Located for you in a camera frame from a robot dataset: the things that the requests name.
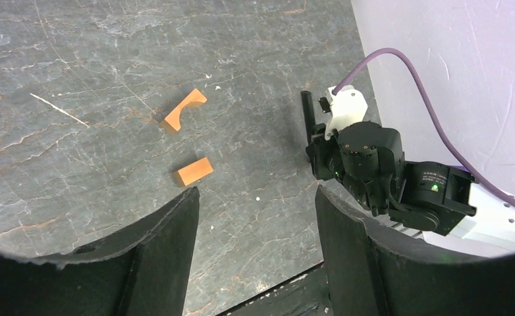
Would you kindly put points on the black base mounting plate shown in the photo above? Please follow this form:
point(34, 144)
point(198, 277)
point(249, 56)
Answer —
point(304, 294)

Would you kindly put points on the small wooden rectangular block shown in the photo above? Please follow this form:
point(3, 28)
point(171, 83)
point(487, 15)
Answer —
point(193, 172)

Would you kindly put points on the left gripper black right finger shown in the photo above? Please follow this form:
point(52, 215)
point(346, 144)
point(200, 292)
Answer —
point(373, 269)

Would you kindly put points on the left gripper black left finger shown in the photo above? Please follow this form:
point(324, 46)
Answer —
point(141, 269)

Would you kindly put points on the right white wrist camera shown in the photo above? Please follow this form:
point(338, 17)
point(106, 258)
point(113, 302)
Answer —
point(347, 107)

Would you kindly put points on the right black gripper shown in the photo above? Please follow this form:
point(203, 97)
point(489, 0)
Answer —
point(324, 155)

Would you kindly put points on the curved wooden arch block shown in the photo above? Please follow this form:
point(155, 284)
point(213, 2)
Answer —
point(172, 122)

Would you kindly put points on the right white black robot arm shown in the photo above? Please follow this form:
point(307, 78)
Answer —
point(446, 205)

